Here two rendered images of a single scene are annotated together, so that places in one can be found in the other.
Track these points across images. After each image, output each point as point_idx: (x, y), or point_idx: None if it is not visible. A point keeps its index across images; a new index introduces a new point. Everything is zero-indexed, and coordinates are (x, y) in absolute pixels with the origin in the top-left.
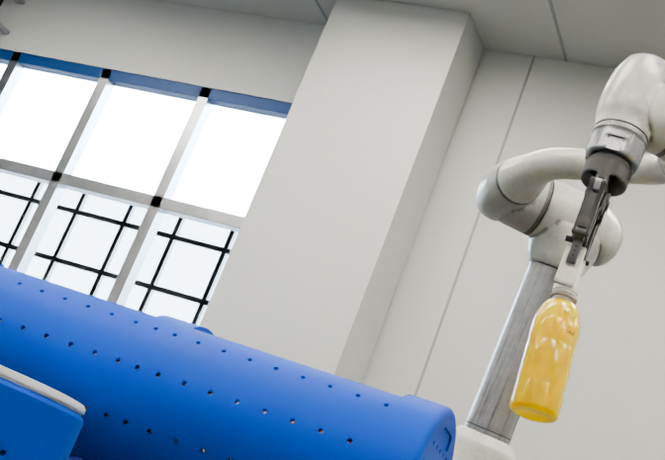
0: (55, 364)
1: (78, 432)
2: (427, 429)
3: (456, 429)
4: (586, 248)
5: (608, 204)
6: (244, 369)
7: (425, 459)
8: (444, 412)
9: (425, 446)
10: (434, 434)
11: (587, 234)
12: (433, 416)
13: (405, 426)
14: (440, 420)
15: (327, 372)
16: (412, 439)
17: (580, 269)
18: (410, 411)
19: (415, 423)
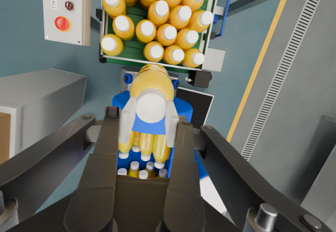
0: None
1: (206, 172)
2: (190, 112)
3: None
4: (177, 117)
5: (113, 211)
6: None
7: (183, 107)
8: (178, 114)
9: (191, 109)
10: (184, 110)
11: (211, 126)
12: (186, 115)
13: (189, 119)
14: (182, 112)
15: (171, 165)
16: (191, 114)
17: (131, 111)
18: None
19: (189, 118)
